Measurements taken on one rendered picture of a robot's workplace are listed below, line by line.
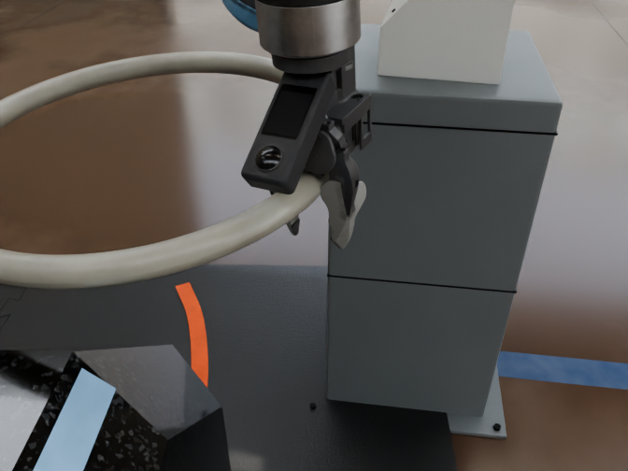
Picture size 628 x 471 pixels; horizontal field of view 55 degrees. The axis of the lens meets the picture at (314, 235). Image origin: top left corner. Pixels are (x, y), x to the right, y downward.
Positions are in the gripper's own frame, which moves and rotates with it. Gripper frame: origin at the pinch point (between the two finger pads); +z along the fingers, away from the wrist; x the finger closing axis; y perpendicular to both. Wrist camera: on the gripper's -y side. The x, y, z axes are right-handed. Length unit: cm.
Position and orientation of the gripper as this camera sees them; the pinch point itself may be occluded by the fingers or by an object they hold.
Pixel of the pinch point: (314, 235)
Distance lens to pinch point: 65.0
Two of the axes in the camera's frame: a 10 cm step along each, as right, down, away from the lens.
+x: -8.6, -2.6, 4.4
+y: 5.0, -5.5, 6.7
